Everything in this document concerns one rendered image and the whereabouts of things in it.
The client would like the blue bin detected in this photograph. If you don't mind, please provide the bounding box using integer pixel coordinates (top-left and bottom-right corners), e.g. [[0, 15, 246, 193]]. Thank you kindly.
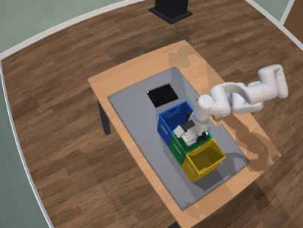
[[157, 101, 193, 147]]

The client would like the green bin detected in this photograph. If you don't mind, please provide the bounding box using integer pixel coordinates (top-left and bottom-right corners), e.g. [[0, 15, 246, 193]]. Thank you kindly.
[[169, 130, 213, 165]]

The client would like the grey perforated breadboard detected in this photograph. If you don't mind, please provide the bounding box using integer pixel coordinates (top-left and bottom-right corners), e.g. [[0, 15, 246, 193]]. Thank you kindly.
[[107, 66, 249, 210]]

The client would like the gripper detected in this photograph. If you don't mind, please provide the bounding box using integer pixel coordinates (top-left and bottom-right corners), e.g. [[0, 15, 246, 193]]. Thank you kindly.
[[187, 111, 209, 142]]

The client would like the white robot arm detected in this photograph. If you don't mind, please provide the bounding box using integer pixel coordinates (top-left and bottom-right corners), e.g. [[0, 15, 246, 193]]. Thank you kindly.
[[174, 64, 288, 138]]

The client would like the yellow open bin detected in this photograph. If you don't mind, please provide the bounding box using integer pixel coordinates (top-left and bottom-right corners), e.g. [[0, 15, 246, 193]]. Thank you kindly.
[[182, 138, 226, 183]]

